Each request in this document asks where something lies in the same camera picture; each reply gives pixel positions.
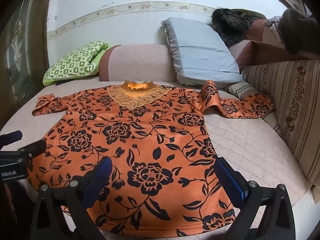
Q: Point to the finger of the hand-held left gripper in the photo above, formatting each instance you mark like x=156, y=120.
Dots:
x=11, y=136
x=35, y=148

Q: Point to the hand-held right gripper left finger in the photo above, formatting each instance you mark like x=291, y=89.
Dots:
x=101, y=177

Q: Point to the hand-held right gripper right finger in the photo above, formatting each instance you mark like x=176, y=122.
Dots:
x=230, y=180

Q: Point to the orange floral blouse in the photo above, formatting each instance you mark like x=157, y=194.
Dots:
x=150, y=142

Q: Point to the dark wooden door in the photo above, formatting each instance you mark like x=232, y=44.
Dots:
x=22, y=55

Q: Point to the small striped pillow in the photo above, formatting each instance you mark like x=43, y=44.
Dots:
x=241, y=90

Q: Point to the green patterned pillow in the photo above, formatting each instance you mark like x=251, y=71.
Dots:
x=72, y=61

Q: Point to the striped beige cushion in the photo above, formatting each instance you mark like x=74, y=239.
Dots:
x=292, y=100

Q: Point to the pink rolled quilt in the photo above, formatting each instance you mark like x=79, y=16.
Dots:
x=140, y=62

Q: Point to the maroon cushion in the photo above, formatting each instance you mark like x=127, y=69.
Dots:
x=245, y=56

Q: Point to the light blue pillow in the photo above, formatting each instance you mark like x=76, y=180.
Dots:
x=200, y=52

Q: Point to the cardboard box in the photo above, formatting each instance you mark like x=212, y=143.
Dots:
x=270, y=51

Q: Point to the white patterned cloth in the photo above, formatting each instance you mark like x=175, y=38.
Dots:
x=272, y=25

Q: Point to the dark cloth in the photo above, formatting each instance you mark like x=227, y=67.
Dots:
x=300, y=32

